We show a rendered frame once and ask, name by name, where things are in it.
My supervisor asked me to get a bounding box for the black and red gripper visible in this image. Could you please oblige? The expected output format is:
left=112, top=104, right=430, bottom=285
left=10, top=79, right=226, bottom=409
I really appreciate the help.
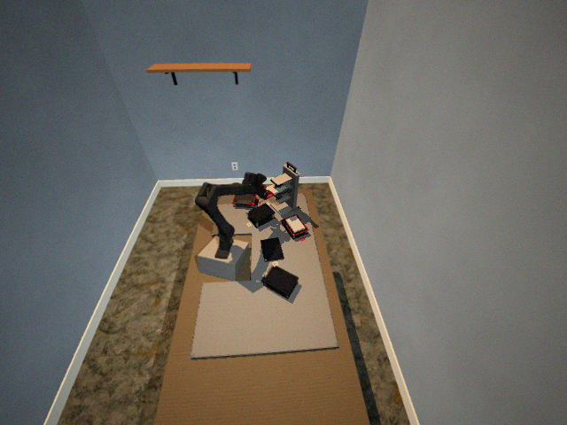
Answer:
left=253, top=184, right=274, bottom=200

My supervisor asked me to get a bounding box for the black rectangular frame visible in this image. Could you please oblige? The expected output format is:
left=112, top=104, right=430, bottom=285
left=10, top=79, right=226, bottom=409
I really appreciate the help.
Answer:
left=263, top=265, right=299, bottom=299

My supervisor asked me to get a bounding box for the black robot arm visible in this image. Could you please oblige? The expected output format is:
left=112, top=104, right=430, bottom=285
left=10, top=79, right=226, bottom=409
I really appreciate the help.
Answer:
left=195, top=172, right=267, bottom=259

